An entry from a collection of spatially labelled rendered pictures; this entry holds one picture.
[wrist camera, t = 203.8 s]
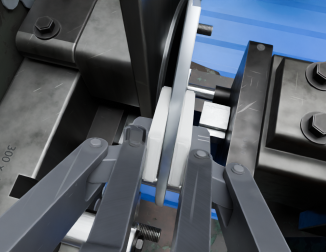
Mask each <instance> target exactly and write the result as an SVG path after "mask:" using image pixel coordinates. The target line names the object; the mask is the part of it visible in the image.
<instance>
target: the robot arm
mask: <svg viewBox="0 0 326 252"><path fill-rule="evenodd" d="M171 93H172V88H171V87H168V86H164V87H162V90H161V93H160V96H159V100H158V103H157V107H156V110H155V113H154V117H153V119H152V118H147V117H141V116H139V117H137V118H136V119H135V120H134V122H133V124H132V125H128V126H126V127H125V128H124V133H123V142H122V144H119V145H108V142H107V141H106V140H104V139H102V138H98V137H92V138H88V139H87V140H85V141H84V142H83V143H82V144H80V145H79V146H78V147H77V148H76V149H75V150H74V151H73V152H71V153H70V154H69V155H68V156H67V157H66V158H65V159H64V160H63V161H61V162H60V163H59V164H58V165H57V166H56V167H55V168H54V169H52V170H51V171H50V172H49V173H48V174H47V175H46V176H45V177H43V178H42V179H41V180H40V181H39V182H38V183H37V184H36V185H35V186H33V187H32V188H31V189H30V190H29V191H28V192H27V193H26V194H24V195H23V196H22V197H21V198H20V199H19V200H18V201H17V202H15V203H14V204H13V205H12V206H11V207H10V208H9V209H8V210H7V211H5V212H4V213H3V214H2V215H1V216H0V252H53V251H54V250H55V248H56V247H57V246H58V244H59V243H60V242H61V241H62V239H63V238H64V237H65V236H66V234H67V233H68V232H69V231H70V229H71V228H72V227H73V226H74V224H75V223H76V222H77V220H78V219H79V218H80V217H81V215H82V214H83V213H84V212H85V210H86V209H87V208H88V207H89V205H90V204H91V203H92V202H93V200H94V199H95V198H96V196H97V195H98V194H99V193H100V191H101V190H102V189H103V188H104V186H105V184H106V183H107V186H106V188H105V191H104V194H103V197H102V199H101V202H100V205H99V208H98V210H97V213H96V216H95V218H94V221H93V224H92V227H91V229H90V232H89V235H88V237H87V240H86V242H83V243H82V244H81V247H80V249H79V251H78V252H127V247H128V243H129V238H130V234H131V229H132V224H133V220H134V215H135V211H136V206H137V202H138V197H139V193H140V188H141V183H142V179H144V181H147V182H152V183H153V181H156V176H157V171H158V166H159V161H160V156H161V151H162V146H163V140H164V134H165V128H166V123H167V117H168V110H169V104H170V98H171ZM195 94H196V93H194V91H190V90H186V92H185V95H184V100H183V105H182V111H181V115H180V121H179V126H178V131H177V136H176V141H175V146H174V151H173V157H172V162H171V168H170V174H169V179H168V184H170V186H173V187H178V188H179V187H180V186H181V189H180V193H179V197H178V207H177V213H176V219H175V225H174V231H173V237H172V243H171V249H170V252H211V215H212V202H213V203H214V208H215V212H216V215H217V218H218V222H219V225H220V228H221V231H222V235H223V238H224V241H225V244H226V248H227V251H228V252H291V250H290V248H289V246H288V244H287V242H286V240H285V238H284V236H283V234H282V232H281V231H280V229H279V227H278V225H277V223H276V221H275V219H274V217H273V215H272V213H271V211H270V209H269V207H268V205H267V203H266V201H265V199H264V197H263V195H262V194H261V192H260V190H259V188H258V186H257V184H256V182H255V180H254V178H253V176H252V174H251V172H250V171H249V169H248V168H247V167H245V166H244V165H242V164H239V163H234V162H233V163H229V164H227V165H226V166H225V167H224V166H222V165H220V164H218V163H216V162H215V161H213V157H212V155H211V146H210V132H209V131H208V129H207V128H204V127H199V126H194V125H193V117H194V106H195Z"/></svg>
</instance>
